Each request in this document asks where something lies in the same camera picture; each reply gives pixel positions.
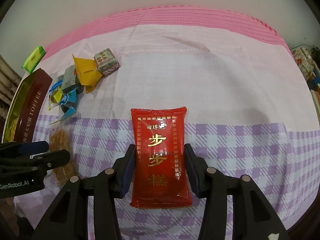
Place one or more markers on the yellow pyramid snack pouch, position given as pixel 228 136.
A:
pixel 87 72

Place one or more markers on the green tissue pack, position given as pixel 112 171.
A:
pixel 33 59

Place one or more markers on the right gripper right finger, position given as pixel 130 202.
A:
pixel 253 215

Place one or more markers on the orange crispy bar pack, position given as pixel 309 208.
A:
pixel 60 142

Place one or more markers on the bamboo-pattern curtain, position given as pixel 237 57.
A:
pixel 9 81

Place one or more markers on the yellow-ended small candy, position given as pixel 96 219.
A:
pixel 55 97

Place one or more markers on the blue-ended clear candy pack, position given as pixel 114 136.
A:
pixel 56 85

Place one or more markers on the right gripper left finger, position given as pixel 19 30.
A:
pixel 66 217

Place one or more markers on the red cake snack pack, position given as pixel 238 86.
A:
pixel 160 180

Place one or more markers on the maroon gold toffee tin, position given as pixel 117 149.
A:
pixel 25 107

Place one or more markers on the light blue small candy pack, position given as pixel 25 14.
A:
pixel 68 104

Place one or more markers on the grey sesame bar pack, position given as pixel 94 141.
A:
pixel 71 81

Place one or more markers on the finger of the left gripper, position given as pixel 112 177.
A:
pixel 45 162
pixel 16 149

